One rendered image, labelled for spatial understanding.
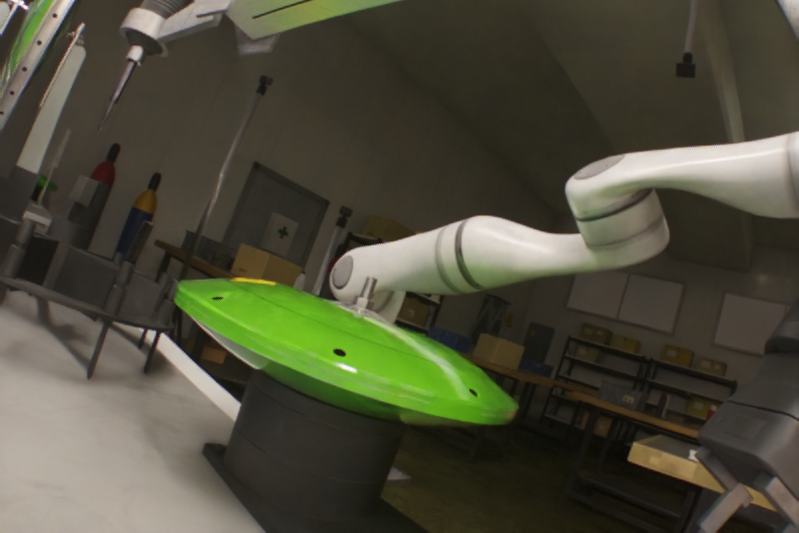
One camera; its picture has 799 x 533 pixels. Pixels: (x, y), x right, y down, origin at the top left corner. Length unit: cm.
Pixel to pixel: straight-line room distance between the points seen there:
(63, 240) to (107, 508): 40
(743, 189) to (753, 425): 22
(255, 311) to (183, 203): 495
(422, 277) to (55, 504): 49
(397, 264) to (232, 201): 486
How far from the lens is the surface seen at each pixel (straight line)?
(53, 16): 81
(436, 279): 63
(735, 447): 28
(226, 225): 548
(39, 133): 101
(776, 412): 28
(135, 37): 47
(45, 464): 39
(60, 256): 68
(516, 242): 58
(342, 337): 32
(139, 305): 67
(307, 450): 39
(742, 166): 44
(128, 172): 508
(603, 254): 52
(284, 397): 39
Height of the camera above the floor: 110
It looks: 8 degrees up
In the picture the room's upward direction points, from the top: 20 degrees clockwise
